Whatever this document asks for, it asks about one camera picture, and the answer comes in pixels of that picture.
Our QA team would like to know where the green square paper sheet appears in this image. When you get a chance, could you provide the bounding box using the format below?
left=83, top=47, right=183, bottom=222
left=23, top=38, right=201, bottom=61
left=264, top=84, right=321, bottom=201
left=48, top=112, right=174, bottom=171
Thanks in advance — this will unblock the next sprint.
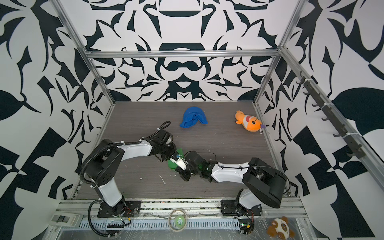
left=168, top=149, right=186, bottom=171

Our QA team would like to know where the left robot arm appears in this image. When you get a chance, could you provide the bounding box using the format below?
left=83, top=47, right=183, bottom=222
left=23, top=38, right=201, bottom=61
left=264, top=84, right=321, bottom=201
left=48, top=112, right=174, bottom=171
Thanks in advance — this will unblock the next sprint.
left=80, top=129, right=177, bottom=208

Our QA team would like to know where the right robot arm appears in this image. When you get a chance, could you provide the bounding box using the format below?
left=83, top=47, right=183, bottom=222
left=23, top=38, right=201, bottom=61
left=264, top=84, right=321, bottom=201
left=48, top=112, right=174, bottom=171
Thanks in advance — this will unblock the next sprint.
left=171, top=151, right=288, bottom=216

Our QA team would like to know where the blue crumpled cloth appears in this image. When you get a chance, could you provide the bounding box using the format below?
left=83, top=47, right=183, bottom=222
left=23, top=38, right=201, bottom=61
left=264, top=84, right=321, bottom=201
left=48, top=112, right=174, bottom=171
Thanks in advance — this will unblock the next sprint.
left=180, top=107, right=208, bottom=129

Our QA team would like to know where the white tape roll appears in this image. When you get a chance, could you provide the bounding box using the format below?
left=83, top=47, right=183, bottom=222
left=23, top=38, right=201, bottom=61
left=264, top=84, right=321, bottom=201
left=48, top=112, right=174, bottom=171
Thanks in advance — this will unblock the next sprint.
left=168, top=208, right=188, bottom=232

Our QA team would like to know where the orange fish plush toy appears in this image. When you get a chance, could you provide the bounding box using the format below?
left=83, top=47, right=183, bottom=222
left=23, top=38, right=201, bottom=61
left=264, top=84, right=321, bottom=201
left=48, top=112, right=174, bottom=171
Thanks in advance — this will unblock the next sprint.
left=235, top=111, right=266, bottom=132

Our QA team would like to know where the small black electronics box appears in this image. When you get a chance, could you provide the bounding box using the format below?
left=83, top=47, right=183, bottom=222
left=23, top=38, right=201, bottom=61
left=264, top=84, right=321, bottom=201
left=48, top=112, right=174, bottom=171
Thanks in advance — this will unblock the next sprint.
left=239, top=219, right=255, bottom=235

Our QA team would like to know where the brown white plush toy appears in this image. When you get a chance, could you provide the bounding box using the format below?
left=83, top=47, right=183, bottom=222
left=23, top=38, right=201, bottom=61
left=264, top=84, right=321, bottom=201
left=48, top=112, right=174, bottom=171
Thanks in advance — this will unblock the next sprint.
left=267, top=216, right=295, bottom=240

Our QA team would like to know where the white power strip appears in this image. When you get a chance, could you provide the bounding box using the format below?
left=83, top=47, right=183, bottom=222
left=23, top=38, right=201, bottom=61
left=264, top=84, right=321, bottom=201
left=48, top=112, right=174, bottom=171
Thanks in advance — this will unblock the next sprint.
left=50, top=212, right=83, bottom=228

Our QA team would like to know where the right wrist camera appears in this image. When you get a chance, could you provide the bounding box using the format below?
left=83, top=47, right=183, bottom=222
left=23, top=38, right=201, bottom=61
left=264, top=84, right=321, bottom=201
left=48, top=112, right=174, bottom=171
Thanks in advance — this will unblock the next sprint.
left=169, top=153, right=187, bottom=170

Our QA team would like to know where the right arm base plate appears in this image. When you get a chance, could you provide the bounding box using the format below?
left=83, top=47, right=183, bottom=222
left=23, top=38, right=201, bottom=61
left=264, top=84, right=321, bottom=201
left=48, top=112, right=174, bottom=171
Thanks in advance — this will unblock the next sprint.
left=221, top=200, right=263, bottom=217

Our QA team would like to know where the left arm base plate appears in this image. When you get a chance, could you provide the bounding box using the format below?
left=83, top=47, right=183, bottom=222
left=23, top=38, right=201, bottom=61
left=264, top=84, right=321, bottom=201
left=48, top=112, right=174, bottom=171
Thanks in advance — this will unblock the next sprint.
left=98, top=201, right=142, bottom=218

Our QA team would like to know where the black base cable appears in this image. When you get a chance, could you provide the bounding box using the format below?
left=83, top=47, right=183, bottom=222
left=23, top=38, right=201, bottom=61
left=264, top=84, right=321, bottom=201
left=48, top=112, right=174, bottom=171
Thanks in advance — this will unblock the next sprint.
left=86, top=199, right=133, bottom=238

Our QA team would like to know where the aluminium front rail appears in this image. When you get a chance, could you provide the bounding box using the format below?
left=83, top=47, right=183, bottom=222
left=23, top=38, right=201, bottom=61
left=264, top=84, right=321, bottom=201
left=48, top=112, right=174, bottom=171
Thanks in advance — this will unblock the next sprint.
left=55, top=198, right=308, bottom=219

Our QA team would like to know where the black hook rail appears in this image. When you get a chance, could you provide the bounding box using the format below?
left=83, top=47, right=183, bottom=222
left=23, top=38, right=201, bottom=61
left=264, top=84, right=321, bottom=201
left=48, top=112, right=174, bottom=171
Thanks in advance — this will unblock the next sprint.
left=297, top=71, right=367, bottom=159

